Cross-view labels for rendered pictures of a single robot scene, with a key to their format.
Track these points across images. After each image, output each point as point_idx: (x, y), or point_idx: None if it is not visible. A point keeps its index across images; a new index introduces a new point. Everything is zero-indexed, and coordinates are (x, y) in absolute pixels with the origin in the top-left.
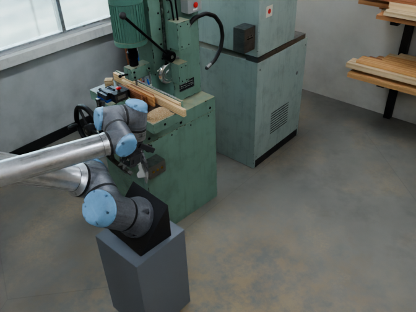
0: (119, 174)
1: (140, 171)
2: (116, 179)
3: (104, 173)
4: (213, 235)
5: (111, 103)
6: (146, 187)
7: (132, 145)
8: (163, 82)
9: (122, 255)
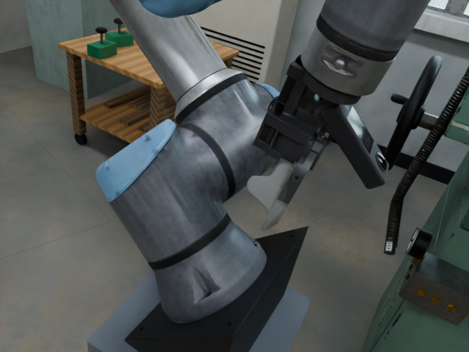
0: (410, 256)
1: (267, 181)
2: (405, 260)
3: (247, 128)
4: None
5: None
6: (399, 310)
7: None
8: None
9: (127, 299)
